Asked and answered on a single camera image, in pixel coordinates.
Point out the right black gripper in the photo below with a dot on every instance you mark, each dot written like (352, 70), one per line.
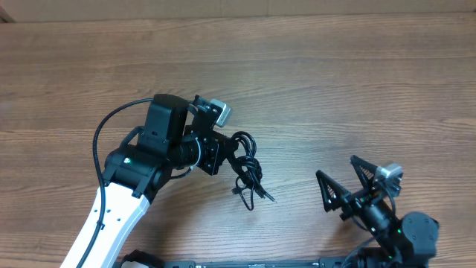
(355, 200)

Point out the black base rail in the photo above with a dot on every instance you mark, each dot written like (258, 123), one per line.
(256, 263)

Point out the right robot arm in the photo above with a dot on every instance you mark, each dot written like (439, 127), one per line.
(407, 242)

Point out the cardboard back panel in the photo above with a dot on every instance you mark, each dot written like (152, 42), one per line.
(93, 10)

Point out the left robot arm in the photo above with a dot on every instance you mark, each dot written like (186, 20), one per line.
(177, 134)

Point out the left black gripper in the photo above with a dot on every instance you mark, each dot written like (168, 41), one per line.
(218, 149)

